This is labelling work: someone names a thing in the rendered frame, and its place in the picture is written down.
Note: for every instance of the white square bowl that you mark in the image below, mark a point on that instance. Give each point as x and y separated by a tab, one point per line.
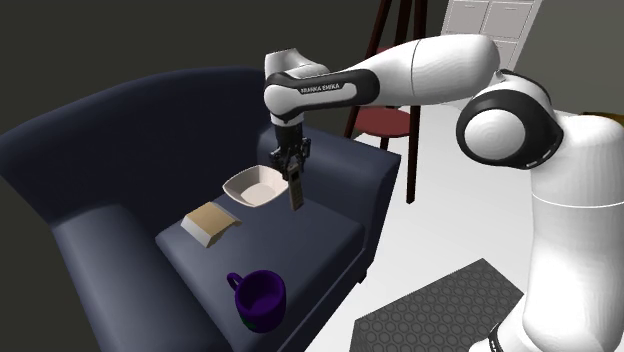
256	187

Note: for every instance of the purple mug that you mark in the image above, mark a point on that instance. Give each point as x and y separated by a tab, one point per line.
258	300

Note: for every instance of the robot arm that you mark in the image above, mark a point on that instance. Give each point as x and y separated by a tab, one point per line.
575	204

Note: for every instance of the dark blue sofa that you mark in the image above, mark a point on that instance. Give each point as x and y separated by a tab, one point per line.
146	161

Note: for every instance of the dark red wooden stool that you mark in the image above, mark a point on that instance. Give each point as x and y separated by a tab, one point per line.
385	121

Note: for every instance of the white panelled door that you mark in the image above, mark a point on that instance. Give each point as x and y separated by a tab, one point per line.
492	24

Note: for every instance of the grey remote control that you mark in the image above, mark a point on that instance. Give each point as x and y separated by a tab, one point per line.
295	188

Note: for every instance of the patterned grey robot stand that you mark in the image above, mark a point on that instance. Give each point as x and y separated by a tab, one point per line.
429	312

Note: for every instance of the tan closed book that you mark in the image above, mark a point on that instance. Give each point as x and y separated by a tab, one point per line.
208	222

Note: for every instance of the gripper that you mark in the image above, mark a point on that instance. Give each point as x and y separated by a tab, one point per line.
289	141

